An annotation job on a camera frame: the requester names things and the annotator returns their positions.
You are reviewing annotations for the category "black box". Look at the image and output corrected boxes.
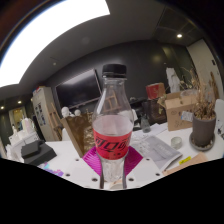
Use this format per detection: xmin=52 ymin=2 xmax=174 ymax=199
xmin=20 ymin=139 xmax=58 ymax=167

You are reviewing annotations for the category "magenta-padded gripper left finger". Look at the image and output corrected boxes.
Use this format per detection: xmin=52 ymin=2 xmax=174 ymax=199
xmin=61 ymin=146 xmax=101 ymax=190

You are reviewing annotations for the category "white plaster statue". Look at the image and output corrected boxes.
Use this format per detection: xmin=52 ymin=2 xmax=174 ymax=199
xmin=165 ymin=67 xmax=181 ymax=94

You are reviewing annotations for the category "clear red-labelled drink bottle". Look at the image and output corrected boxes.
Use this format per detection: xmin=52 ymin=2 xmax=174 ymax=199
xmin=91 ymin=63 xmax=135 ymax=191

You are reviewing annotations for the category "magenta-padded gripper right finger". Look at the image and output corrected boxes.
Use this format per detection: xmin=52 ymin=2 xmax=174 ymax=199
xmin=123 ymin=146 xmax=165 ymax=190

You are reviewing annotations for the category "dark brown crate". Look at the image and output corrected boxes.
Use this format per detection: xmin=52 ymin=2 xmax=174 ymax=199
xmin=141 ymin=99 xmax=168 ymax=126

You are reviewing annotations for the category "cardboard box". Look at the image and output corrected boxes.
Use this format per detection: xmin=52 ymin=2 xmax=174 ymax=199
xmin=164 ymin=92 xmax=198 ymax=132

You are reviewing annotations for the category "red box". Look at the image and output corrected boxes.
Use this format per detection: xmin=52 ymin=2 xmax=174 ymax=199
xmin=145 ymin=82 xmax=167 ymax=100

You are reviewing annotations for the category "dried plant in grey pot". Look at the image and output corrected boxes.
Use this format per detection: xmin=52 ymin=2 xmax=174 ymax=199
xmin=179 ymin=68 xmax=218 ymax=148

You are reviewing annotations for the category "white plaster bust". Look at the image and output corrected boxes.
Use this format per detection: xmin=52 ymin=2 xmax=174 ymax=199
xmin=60 ymin=106 xmax=82 ymax=120

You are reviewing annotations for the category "white chair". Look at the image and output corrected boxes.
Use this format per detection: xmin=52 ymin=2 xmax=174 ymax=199
xmin=213 ymin=98 xmax=224 ymax=141

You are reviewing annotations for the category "newspaper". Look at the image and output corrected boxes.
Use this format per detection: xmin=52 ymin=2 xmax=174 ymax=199
xmin=129 ymin=133 xmax=184 ymax=173

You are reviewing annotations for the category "black wall screen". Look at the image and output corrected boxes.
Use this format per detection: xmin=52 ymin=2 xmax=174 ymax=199
xmin=54 ymin=68 xmax=103 ymax=109

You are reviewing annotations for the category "yellow tag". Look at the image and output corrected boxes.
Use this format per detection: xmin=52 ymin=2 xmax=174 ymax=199
xmin=178 ymin=155 xmax=193 ymax=166

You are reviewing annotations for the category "large ceiling light panel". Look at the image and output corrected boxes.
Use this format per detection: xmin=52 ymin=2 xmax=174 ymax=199
xmin=0 ymin=0 xmax=111 ymax=88

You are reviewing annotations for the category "grey plant saucer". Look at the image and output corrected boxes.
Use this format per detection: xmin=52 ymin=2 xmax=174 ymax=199
xmin=188 ymin=133 xmax=216 ymax=152

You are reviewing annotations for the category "golden relief sculpture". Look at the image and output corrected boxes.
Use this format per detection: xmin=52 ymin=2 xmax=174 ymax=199
xmin=59 ymin=111 xmax=96 ymax=158

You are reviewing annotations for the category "colourful painted sheet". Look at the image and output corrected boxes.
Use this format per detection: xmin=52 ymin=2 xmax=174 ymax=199
xmin=38 ymin=162 xmax=64 ymax=178

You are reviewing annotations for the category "wooden easel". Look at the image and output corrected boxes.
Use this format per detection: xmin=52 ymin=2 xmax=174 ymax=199
xmin=48 ymin=103 xmax=63 ymax=141

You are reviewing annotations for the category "white plaster sculpture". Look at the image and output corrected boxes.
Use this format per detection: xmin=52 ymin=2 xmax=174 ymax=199
xmin=5 ymin=118 xmax=36 ymax=158

